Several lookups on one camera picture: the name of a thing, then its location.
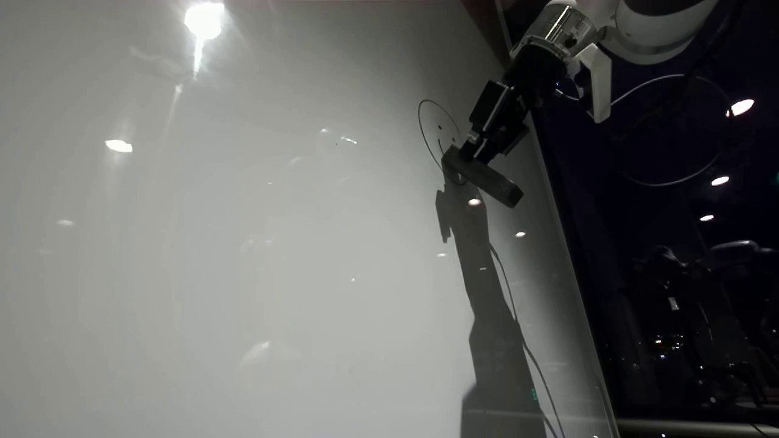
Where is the black whiteboard duster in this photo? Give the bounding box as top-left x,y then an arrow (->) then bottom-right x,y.
438,143 -> 526,210

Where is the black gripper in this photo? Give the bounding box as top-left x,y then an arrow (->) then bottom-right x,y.
457,40 -> 575,167

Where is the white board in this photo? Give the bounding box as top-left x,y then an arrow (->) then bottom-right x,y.
0,0 -> 620,438

